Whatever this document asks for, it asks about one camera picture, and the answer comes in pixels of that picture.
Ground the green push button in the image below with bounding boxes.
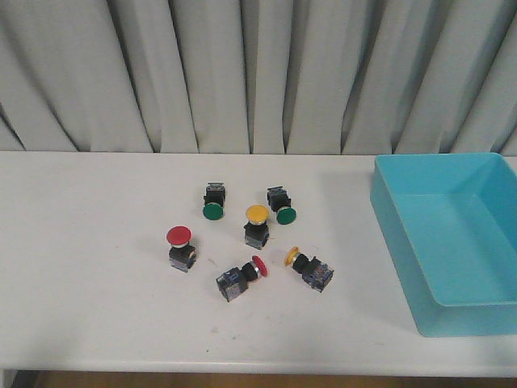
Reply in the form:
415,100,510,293
267,186,296,225
203,183,226,221

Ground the turquoise plastic box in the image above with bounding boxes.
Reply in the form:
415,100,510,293
370,153,516,337

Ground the left green push button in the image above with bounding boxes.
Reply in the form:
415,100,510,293
203,183,226,221

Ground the grey pleated curtain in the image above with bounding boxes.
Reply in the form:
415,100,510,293
1,1,516,156

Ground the lying yellow push button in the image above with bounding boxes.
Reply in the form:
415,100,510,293
284,247,334,293

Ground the red push button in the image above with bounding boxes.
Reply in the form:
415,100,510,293
216,255,268,302
166,226,197,272

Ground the lying red push button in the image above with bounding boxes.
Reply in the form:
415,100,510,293
216,255,268,302

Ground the yellow push button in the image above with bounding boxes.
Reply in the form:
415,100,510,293
284,247,334,293
244,205,269,250

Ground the right green push button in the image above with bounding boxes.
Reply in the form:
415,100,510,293
267,186,296,225

